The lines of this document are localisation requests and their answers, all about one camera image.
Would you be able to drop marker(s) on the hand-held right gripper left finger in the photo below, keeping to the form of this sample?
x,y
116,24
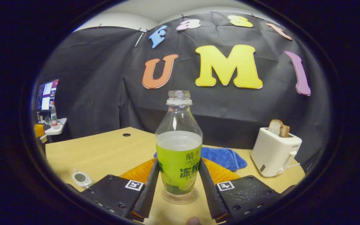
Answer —
x,y
150,190

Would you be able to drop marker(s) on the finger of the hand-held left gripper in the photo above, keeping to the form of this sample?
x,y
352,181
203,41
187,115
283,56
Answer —
x,y
39,130

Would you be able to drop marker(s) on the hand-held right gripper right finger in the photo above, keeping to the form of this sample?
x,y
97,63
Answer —
x,y
209,193

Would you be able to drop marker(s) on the round brown coaster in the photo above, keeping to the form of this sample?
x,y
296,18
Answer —
x,y
180,201

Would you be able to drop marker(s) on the green label water bottle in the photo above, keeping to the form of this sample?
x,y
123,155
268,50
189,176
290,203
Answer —
x,y
178,156

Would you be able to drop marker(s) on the small red cap bottle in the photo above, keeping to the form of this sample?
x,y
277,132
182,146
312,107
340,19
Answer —
x,y
53,117

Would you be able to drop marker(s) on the white side table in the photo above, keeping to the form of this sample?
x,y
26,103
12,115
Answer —
x,y
58,128

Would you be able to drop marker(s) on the computer monitor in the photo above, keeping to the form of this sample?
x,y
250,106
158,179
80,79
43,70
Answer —
x,y
47,95

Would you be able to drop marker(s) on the blue towel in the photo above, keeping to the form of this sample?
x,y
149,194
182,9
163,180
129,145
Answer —
x,y
223,157

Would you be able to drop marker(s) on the black backdrop cloth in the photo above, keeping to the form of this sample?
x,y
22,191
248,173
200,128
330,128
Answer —
x,y
98,93

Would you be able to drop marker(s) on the white toaster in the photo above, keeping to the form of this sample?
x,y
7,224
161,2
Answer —
x,y
270,153

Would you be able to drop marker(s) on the toast bread slice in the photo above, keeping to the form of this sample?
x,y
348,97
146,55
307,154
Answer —
x,y
274,127
285,131

